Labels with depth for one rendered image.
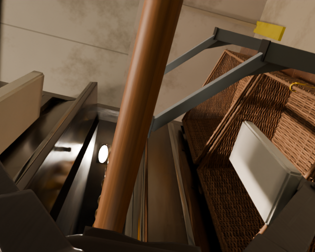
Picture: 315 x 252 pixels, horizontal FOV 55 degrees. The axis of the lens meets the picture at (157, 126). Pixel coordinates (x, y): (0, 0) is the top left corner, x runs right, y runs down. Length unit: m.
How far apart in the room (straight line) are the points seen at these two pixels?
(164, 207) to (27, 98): 0.92
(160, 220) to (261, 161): 0.85
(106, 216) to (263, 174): 0.18
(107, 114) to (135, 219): 1.51
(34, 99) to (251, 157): 0.13
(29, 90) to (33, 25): 3.50
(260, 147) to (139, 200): 0.25
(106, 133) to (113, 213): 1.60
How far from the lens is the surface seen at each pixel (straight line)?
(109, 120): 1.86
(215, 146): 1.27
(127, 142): 0.27
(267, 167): 0.17
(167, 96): 3.60
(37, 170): 0.86
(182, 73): 3.54
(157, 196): 1.12
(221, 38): 1.13
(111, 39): 3.50
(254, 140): 0.18
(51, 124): 1.49
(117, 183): 0.29
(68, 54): 3.61
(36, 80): 0.19
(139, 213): 0.38
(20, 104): 0.17
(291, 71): 1.37
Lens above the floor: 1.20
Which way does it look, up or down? 7 degrees down
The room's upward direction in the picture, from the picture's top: 77 degrees counter-clockwise
